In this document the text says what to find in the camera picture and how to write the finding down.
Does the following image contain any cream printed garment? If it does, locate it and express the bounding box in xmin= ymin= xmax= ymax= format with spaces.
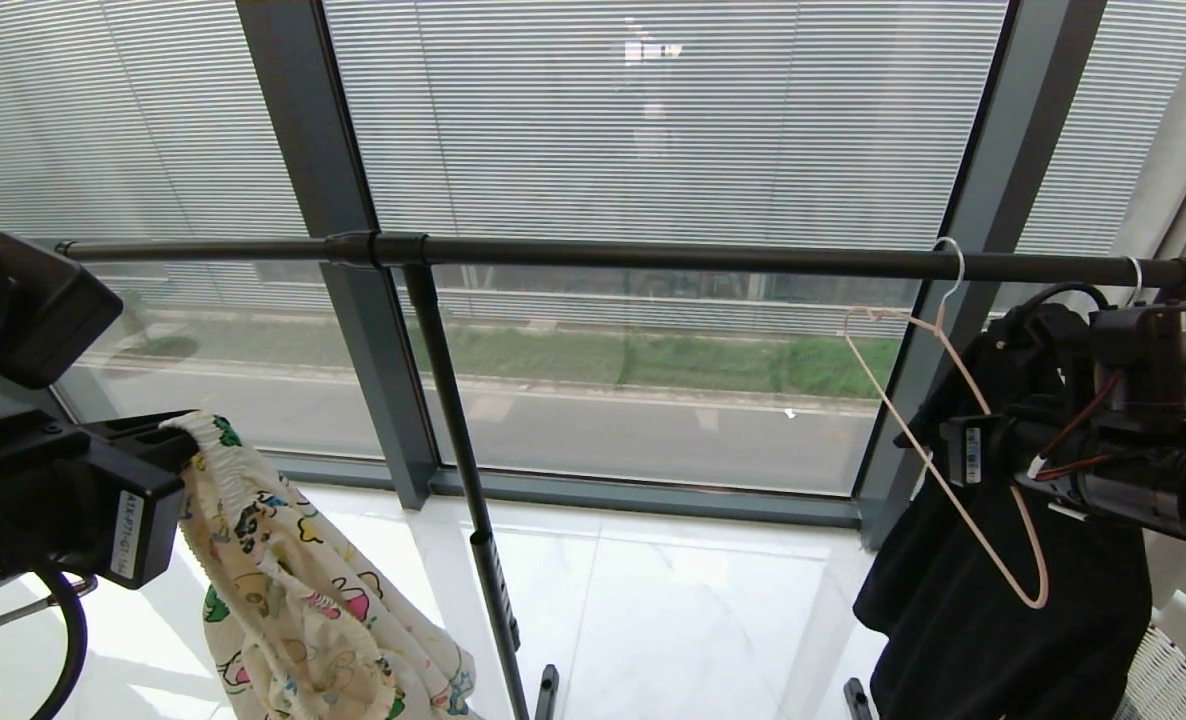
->
xmin=160 ymin=410 xmax=479 ymax=720

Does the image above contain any black clothes rack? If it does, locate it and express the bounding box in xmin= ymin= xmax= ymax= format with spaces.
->
xmin=53 ymin=232 xmax=1186 ymax=720

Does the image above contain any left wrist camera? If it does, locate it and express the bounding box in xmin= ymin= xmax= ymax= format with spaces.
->
xmin=0 ymin=230 xmax=124 ymax=393

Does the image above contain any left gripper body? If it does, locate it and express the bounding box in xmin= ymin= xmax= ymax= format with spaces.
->
xmin=0 ymin=425 xmax=189 ymax=601

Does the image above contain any black garment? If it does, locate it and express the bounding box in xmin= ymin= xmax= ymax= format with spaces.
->
xmin=853 ymin=305 xmax=1154 ymax=720

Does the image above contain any white laundry basket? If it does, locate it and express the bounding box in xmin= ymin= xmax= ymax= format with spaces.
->
xmin=1113 ymin=625 xmax=1186 ymax=720

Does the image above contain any window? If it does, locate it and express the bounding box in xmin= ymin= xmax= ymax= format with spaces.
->
xmin=0 ymin=0 xmax=1186 ymax=551

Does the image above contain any beige curtain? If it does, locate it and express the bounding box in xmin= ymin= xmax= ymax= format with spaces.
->
xmin=1113 ymin=0 xmax=1186 ymax=621

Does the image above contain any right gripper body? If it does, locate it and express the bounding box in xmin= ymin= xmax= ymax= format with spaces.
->
xmin=938 ymin=400 xmax=1186 ymax=551

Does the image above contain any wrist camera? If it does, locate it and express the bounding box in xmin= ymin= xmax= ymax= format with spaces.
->
xmin=0 ymin=230 xmax=124 ymax=393
xmin=983 ymin=300 xmax=1094 ymax=403

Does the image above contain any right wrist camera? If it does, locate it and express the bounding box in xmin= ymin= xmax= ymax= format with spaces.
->
xmin=983 ymin=300 xmax=1094 ymax=403

